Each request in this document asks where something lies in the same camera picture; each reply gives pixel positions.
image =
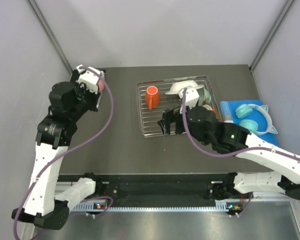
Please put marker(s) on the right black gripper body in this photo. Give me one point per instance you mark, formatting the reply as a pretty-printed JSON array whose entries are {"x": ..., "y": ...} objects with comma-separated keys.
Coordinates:
[{"x": 180, "y": 126}]

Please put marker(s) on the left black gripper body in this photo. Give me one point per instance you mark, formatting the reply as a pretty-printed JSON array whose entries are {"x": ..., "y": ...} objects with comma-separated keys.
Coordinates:
[{"x": 87, "y": 99}]

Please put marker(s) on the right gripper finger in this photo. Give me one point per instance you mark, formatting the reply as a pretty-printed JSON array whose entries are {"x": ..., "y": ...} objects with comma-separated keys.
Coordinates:
[
  {"x": 168, "y": 117},
  {"x": 162, "y": 126}
]

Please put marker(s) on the metal wire dish rack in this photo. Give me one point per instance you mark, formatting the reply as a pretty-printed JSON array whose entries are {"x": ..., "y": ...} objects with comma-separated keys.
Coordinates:
[{"x": 148, "y": 119}]

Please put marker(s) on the pink plastic cup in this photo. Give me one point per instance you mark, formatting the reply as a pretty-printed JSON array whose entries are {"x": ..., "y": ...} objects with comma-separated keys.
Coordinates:
[{"x": 101, "y": 85}]

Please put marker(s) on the orange white mug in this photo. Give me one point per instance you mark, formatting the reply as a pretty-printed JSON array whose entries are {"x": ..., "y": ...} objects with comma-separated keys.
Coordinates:
[{"x": 152, "y": 97}]

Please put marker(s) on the white blue-rimmed plate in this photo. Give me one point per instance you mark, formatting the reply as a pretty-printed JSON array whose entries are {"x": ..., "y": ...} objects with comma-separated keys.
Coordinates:
[{"x": 177, "y": 86}]

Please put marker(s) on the small white bowl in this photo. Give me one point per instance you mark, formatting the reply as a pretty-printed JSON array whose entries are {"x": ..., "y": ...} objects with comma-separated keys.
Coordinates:
[{"x": 211, "y": 108}]

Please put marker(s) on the green ceramic bowl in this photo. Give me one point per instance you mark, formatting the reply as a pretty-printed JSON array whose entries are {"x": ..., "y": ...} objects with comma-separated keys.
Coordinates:
[{"x": 204, "y": 97}]

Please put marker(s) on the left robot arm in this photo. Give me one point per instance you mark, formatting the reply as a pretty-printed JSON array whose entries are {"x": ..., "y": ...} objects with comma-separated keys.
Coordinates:
[{"x": 69, "y": 101}]

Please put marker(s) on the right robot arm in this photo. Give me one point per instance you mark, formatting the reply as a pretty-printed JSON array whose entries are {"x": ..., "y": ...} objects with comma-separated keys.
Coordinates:
[{"x": 232, "y": 140}]

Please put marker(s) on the black tray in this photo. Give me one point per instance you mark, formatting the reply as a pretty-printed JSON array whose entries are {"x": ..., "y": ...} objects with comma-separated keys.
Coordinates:
[{"x": 73, "y": 75}]

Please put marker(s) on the blue folder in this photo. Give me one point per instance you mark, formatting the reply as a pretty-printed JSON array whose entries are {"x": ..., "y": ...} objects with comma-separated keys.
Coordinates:
[{"x": 251, "y": 114}]

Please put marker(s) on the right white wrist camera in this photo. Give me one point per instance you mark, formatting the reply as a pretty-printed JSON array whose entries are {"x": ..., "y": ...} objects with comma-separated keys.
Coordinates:
[{"x": 191, "y": 96}]

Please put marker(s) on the aluminium rail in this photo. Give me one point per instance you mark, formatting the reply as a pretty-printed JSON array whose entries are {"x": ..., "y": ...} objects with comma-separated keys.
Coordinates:
[{"x": 63, "y": 186}]

